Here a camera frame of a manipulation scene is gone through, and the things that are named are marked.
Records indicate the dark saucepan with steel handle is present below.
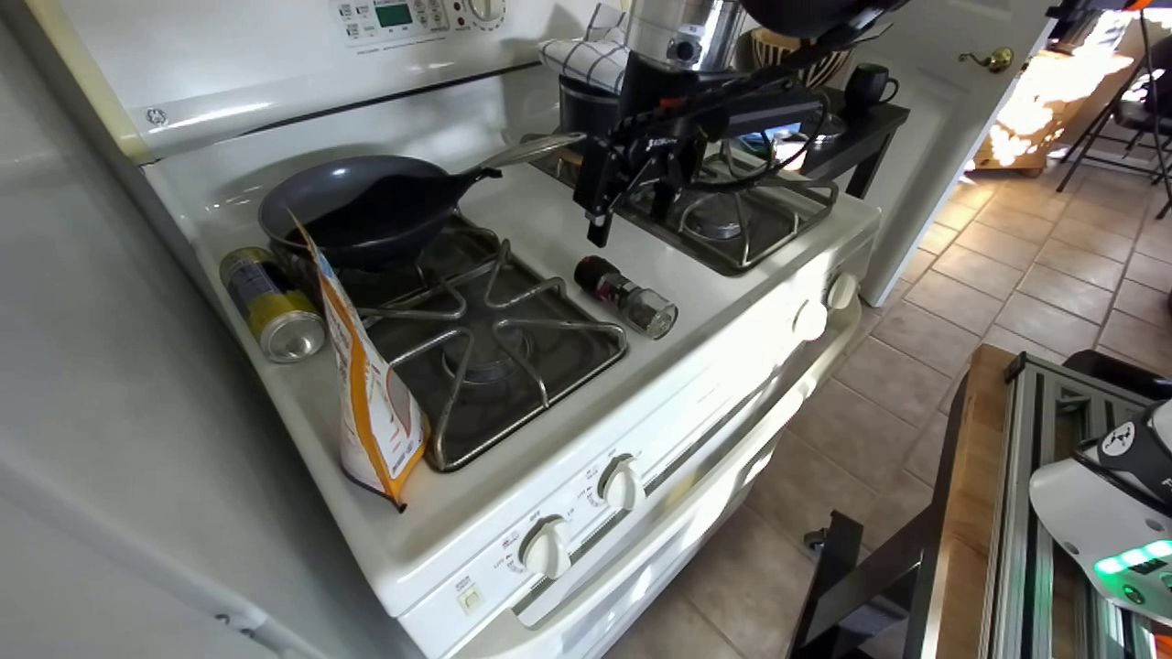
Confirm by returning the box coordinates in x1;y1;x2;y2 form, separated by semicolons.
487;75;644;170

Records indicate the white stove knob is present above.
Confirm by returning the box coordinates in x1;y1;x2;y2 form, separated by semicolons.
819;269;862;314
593;449;648;513
788;298;835;343
512;513;576;583

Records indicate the white refrigerator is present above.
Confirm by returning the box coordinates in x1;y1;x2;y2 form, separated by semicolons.
0;15;413;659

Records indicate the white door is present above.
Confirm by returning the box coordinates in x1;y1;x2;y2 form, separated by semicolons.
853;0;1062;313

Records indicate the brown cardboard box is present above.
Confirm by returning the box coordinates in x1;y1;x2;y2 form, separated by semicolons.
966;47;1145;176

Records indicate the black metal stand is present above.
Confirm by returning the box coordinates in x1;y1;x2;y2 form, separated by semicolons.
783;511;966;659

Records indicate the white checkered dish towel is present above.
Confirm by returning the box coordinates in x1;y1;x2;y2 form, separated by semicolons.
540;0;641;97

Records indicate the wooden board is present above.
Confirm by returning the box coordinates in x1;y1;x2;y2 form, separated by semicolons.
913;343;1021;659

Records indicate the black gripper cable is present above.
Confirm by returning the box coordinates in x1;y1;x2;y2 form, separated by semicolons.
681;63;904;187

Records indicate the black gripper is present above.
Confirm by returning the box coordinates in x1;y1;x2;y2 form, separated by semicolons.
576;53;718;251

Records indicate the aluminium cart frame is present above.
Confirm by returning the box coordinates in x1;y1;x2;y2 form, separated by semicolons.
985;351;1172;659

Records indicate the black folding stand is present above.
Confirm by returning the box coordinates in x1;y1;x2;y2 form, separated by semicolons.
1055;0;1172;225

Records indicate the brass door knob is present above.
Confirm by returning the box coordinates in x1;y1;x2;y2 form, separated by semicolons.
955;43;1021;78

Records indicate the dark frying pan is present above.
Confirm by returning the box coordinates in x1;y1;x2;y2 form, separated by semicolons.
255;150;504;264

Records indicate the white gas stove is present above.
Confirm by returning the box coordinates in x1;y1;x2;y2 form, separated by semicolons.
21;0;913;659

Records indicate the black cast iron burner grate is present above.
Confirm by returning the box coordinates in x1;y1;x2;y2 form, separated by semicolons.
289;214;633;476
611;125;849;280

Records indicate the orange food pouch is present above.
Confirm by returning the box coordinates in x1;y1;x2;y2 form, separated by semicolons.
289;218;431;513

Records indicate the small dark spice bottle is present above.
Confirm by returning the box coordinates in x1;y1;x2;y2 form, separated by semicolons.
573;254;681;343

